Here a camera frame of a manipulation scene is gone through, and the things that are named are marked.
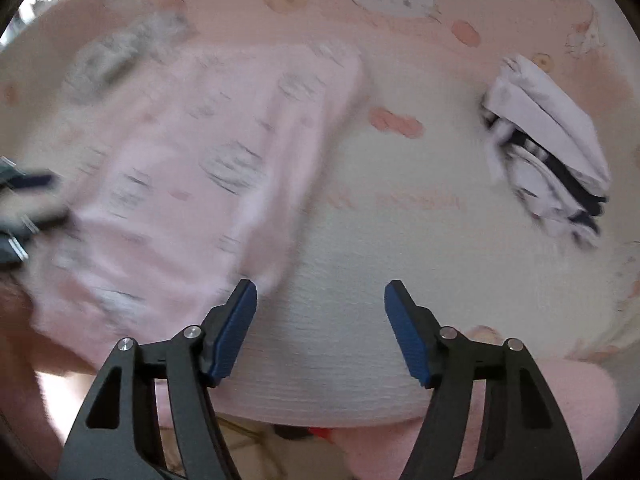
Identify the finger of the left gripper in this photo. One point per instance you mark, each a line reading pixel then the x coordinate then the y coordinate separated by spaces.
pixel 13 178
pixel 25 227

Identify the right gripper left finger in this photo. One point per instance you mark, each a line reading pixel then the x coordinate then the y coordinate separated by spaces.
pixel 140 387

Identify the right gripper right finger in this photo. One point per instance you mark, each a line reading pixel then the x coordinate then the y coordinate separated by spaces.
pixel 523 434

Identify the pink cartoon print pajama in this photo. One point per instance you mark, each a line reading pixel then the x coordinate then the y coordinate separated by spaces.
pixel 196 174

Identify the folded white black clothes stack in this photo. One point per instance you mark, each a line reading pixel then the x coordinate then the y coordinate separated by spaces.
pixel 547 148

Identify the black red slipper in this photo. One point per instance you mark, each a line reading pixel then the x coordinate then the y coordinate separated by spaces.
pixel 296 433

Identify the grey white print garment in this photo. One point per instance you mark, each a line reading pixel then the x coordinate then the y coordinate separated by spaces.
pixel 102 63

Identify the pink Hello Kitty sofa cover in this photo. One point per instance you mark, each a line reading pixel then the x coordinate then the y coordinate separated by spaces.
pixel 404 190

